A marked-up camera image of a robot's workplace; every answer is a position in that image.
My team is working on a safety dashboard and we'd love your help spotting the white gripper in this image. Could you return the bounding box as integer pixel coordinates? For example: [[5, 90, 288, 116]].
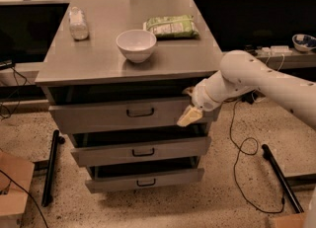
[[177, 85, 220, 127]]

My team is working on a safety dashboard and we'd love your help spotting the grey top drawer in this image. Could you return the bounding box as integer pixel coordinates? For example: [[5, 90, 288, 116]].
[[48, 96, 222, 135]]

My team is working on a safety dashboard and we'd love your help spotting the grey drawer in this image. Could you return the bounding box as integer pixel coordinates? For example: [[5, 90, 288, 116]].
[[48, 96, 222, 135], [85, 168, 204, 193], [71, 136, 210, 167]]

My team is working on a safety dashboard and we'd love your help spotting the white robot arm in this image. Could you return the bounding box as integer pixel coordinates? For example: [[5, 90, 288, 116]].
[[177, 50, 316, 129]]

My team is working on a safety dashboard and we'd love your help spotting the grey metal drawer cabinet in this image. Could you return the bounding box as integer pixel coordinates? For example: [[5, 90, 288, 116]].
[[36, 0, 220, 180]]

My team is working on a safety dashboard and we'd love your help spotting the grey middle drawer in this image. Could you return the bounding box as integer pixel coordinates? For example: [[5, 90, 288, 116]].
[[71, 136, 210, 167]]

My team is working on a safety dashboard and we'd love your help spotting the grey bottom drawer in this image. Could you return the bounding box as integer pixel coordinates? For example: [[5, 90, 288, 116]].
[[85, 168, 204, 193]]

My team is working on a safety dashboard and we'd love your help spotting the green snack bag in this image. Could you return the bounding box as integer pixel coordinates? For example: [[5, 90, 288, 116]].
[[143, 15, 199, 38]]

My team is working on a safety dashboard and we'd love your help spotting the white ceramic bowl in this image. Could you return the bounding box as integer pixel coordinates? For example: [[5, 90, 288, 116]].
[[116, 30, 157, 63]]

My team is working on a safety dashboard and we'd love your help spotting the black remote device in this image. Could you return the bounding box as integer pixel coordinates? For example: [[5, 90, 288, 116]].
[[245, 44, 257, 55]]

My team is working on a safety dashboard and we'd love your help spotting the black bar right floor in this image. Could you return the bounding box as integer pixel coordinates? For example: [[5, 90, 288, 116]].
[[262, 144, 304, 213]]

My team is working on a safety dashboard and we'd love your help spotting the white power strip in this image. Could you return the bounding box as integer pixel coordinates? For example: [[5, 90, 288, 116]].
[[262, 45, 292, 55]]

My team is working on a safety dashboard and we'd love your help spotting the blue patterned bowl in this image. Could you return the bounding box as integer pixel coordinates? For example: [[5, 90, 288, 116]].
[[292, 34, 316, 52]]

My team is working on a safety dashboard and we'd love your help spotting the clear plastic bottle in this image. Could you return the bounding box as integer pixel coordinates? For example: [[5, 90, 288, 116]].
[[68, 7, 89, 40]]

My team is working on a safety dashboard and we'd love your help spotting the brown cardboard box right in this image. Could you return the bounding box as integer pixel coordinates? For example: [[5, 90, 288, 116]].
[[274, 213, 306, 228]]

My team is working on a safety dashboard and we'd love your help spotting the brown cardboard box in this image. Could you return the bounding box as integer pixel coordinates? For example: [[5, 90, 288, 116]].
[[0, 151, 35, 228], [274, 213, 306, 228]]

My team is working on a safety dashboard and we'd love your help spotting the brown cardboard box left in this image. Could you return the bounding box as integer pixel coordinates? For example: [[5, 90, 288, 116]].
[[0, 151, 35, 228]]

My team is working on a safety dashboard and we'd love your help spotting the black floor cable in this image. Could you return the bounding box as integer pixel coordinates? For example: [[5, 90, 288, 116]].
[[228, 99, 286, 215]]

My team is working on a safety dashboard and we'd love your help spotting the black cable left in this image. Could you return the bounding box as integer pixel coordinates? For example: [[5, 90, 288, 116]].
[[0, 66, 31, 120]]

